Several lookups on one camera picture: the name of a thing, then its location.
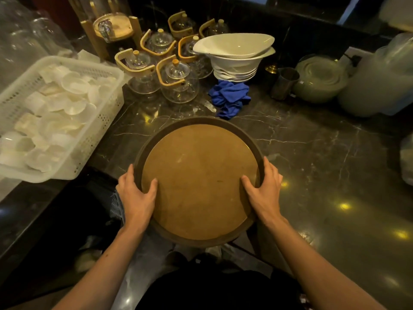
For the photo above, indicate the person's right middle finger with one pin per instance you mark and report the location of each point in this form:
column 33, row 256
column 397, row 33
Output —
column 275, row 175

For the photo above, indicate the person's left hand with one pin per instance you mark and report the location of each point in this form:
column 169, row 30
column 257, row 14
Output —
column 135, row 203

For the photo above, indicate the person's left forearm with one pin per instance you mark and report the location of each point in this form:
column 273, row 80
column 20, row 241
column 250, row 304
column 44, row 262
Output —
column 103, row 271

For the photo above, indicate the checked grey towel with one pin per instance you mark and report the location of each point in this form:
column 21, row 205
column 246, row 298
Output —
column 117, row 208

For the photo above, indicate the person's black clothing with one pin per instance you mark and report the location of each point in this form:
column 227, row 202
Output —
column 219, row 290

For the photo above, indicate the pile of small white cups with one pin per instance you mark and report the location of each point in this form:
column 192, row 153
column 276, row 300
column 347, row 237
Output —
column 55, row 112

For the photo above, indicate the large white plastic container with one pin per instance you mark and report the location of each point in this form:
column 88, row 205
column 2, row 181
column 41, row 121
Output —
column 371, row 87

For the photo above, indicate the clear plastic bag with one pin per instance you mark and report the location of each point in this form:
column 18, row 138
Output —
column 25, row 35

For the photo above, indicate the person's right thumb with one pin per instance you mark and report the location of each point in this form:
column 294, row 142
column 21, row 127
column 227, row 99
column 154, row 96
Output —
column 249, row 187

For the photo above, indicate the person's left thumb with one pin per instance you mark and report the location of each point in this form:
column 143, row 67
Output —
column 150, row 189

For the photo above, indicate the dark metal cup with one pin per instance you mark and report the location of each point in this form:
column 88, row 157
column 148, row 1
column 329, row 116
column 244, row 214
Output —
column 284, row 83

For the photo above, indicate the blue cloth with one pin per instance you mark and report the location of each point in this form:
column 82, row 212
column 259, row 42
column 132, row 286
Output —
column 229, row 96

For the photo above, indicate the group of glass teapots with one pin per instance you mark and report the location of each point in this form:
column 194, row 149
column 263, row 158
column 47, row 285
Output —
column 177, row 83

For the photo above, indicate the person's right hand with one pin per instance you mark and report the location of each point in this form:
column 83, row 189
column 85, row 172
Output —
column 266, row 198

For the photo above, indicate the person's white shoe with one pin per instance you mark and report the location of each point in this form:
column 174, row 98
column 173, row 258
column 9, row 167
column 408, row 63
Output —
column 87, row 258

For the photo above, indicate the stack of white bowls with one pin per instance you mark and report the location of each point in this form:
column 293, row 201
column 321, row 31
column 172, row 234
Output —
column 235, row 51

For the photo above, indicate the person's right forearm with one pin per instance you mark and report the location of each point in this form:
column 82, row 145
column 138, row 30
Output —
column 309, row 271

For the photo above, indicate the wooden stand with glass dispenser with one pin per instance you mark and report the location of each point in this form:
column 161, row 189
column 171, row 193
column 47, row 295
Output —
column 113, row 27

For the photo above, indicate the white bag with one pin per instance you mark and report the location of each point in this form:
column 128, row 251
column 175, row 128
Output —
column 407, row 158

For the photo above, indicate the person's left middle finger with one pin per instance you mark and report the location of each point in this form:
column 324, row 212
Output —
column 122, row 182

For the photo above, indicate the round brown wooden tray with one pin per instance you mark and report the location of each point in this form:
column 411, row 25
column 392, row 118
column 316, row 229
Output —
column 198, row 177

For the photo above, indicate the white plastic perforated basket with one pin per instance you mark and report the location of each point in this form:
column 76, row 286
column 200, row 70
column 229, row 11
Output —
column 96, row 125

